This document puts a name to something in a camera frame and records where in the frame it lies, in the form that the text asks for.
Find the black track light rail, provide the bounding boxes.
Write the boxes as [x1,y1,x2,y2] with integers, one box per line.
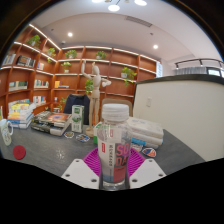
[174,58,224,69]

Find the window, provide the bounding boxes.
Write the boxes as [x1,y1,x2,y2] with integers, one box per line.
[207,67,223,78]

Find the yellow striped white mug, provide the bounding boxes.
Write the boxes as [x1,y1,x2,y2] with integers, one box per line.
[0,118,14,147]

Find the grey curtain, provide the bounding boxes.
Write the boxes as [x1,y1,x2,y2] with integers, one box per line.
[176,66,208,76]

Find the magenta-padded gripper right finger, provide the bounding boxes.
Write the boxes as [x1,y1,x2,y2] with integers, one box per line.
[127,147,167,190]

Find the wooden shelf unit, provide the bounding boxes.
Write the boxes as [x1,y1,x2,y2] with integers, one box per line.
[0,22,162,121]

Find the orange blue printed sticker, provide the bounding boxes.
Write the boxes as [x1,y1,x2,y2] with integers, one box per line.
[141,147,158,158]

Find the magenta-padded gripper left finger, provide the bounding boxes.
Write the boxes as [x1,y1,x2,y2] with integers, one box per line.
[61,147,102,190]

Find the white partition with dark top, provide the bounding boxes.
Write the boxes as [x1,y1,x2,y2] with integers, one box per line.
[132,73,224,163]

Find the flat round red coaster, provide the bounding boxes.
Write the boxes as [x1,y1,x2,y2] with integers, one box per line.
[12,145,27,161]

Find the tan chair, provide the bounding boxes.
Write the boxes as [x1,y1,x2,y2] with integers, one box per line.
[100,97,134,118]

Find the round printed sticker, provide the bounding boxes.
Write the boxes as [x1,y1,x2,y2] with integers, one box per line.
[63,130,75,139]
[75,133,91,143]

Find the tall green white carton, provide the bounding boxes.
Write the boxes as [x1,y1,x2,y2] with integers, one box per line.
[71,104,85,134]

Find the chair with dark jacket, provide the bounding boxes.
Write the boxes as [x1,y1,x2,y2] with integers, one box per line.
[63,93,91,126]

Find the wooden artist mannequin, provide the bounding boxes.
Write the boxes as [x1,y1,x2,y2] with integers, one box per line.
[80,59,112,138]

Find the ceiling air vent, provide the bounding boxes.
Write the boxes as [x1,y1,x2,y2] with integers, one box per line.
[125,15,153,28]

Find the clear plastic drink bottle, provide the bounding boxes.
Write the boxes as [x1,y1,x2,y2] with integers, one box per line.
[96,103,134,191]

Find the stack of dark books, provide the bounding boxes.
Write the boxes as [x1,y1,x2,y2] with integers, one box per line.
[30,111,73,137]

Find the branched ceiling lamp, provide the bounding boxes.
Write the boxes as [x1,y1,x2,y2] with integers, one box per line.
[91,0,148,13]

